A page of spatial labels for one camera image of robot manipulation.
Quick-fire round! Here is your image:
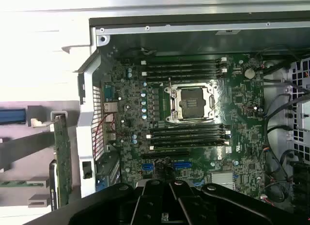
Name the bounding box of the blue expansion slot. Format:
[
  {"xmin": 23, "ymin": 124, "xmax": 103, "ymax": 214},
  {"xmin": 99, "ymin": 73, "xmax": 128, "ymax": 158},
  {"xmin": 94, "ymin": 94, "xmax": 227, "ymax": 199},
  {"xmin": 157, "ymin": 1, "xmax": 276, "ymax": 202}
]
[{"xmin": 142, "ymin": 162, "xmax": 193, "ymax": 173}]

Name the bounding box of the silver finned chipset heatsink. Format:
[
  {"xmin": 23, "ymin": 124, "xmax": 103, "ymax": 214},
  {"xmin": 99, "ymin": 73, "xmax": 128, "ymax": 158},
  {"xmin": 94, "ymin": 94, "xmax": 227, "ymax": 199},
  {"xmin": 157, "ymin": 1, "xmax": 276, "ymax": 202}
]
[{"xmin": 211, "ymin": 172, "xmax": 233, "ymax": 186}]

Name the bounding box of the long black expansion slot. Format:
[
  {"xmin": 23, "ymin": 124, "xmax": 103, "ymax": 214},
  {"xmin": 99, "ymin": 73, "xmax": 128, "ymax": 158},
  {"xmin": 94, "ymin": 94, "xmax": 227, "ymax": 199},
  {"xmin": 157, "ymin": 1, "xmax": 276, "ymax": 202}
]
[{"xmin": 141, "ymin": 149, "xmax": 191, "ymax": 160}]

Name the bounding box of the RAM slot with white latches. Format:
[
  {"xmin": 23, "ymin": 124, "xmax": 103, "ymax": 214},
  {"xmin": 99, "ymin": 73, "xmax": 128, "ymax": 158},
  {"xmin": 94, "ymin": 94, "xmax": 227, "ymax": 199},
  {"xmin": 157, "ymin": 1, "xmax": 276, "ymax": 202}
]
[
  {"xmin": 146, "ymin": 130, "xmax": 231, "ymax": 139},
  {"xmin": 140, "ymin": 67, "xmax": 228, "ymax": 77},
  {"xmin": 149, "ymin": 140, "xmax": 231, "ymax": 150},
  {"xmin": 140, "ymin": 56, "xmax": 228, "ymax": 65}
]

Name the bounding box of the RAM slot with black latches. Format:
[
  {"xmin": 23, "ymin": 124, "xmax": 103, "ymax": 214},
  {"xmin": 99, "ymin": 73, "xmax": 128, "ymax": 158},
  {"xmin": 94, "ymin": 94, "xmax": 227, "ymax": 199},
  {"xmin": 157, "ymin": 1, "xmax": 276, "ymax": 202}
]
[
  {"xmin": 145, "ymin": 61, "xmax": 222, "ymax": 71},
  {"xmin": 150, "ymin": 124, "xmax": 225, "ymax": 134},
  {"xmin": 150, "ymin": 135, "xmax": 225, "ymax": 145},
  {"xmin": 145, "ymin": 73, "xmax": 222, "ymax": 82}
]

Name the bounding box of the green Dell motherboard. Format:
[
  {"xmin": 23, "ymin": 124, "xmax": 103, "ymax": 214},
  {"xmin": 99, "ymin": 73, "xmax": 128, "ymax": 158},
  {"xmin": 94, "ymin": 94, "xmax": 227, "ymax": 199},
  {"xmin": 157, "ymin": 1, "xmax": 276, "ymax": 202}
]
[{"xmin": 100, "ymin": 53, "xmax": 266, "ymax": 206}]

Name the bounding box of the metal CPU socket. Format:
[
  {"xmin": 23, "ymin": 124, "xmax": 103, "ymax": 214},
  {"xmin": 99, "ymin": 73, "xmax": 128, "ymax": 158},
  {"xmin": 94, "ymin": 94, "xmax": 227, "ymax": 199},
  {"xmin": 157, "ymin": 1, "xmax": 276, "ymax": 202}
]
[{"xmin": 164, "ymin": 77, "xmax": 220, "ymax": 125}]

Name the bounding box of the grey plastic parts rack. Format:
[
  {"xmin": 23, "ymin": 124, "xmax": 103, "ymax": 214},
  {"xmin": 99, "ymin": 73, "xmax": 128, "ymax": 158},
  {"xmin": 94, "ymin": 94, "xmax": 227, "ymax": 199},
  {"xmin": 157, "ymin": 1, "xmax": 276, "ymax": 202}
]
[{"xmin": 0, "ymin": 101, "xmax": 82, "ymax": 215}]

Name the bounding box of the green RAM stick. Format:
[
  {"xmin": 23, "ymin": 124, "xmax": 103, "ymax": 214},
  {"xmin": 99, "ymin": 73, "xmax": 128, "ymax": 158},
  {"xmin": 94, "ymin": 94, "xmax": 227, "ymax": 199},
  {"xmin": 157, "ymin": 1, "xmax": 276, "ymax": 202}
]
[{"xmin": 0, "ymin": 180, "xmax": 46, "ymax": 187}]

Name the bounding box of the silver metal disk bay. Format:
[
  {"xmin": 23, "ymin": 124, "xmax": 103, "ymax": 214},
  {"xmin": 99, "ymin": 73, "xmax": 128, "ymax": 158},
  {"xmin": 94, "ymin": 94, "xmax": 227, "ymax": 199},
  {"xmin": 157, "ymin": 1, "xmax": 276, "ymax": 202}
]
[{"xmin": 263, "ymin": 58, "xmax": 310, "ymax": 167}]

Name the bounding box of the hard disk with blue caddy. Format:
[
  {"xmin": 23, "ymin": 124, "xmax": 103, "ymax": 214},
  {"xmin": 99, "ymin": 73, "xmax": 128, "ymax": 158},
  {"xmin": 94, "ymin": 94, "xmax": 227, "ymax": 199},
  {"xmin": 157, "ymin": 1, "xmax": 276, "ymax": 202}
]
[{"xmin": 0, "ymin": 108, "xmax": 27, "ymax": 126}]

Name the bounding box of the dark grey PC case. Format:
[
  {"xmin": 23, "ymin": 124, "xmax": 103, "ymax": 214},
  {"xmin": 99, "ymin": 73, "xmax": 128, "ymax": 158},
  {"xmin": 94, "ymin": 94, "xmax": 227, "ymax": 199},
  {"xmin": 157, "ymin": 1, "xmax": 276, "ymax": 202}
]
[{"xmin": 75, "ymin": 11, "xmax": 310, "ymax": 211}]

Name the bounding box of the white case sticker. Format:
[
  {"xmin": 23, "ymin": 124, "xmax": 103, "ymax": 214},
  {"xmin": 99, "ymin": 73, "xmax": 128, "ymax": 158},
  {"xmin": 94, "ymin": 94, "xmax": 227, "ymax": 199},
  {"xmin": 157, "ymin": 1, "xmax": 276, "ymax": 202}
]
[{"xmin": 215, "ymin": 30, "xmax": 241, "ymax": 36}]

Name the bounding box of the black wire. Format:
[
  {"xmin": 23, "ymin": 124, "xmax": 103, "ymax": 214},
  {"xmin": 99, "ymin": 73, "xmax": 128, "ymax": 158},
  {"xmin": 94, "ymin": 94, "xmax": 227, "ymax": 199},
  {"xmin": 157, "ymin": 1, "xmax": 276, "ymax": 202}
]
[{"xmin": 263, "ymin": 91, "xmax": 295, "ymax": 167}]

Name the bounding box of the grey card retention bracket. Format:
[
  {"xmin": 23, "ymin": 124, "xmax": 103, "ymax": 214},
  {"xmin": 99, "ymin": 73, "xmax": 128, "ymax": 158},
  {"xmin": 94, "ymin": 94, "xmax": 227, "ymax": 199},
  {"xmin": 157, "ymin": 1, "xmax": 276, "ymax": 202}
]
[{"xmin": 75, "ymin": 48, "xmax": 101, "ymax": 106}]

